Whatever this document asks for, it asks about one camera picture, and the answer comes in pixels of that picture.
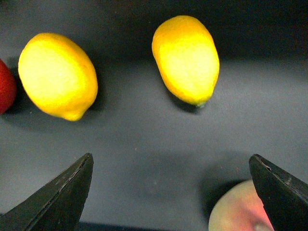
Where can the pink peach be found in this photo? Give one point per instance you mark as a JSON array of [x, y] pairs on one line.
[[240, 209]]

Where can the yellow lemon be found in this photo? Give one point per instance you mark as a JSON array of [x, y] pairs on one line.
[[58, 76], [187, 59]]

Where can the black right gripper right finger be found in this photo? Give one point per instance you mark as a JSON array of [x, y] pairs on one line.
[[284, 196]]

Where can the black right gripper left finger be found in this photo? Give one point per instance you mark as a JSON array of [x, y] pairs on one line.
[[58, 205]]

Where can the red pomegranate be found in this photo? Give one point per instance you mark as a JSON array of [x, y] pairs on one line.
[[8, 88]]

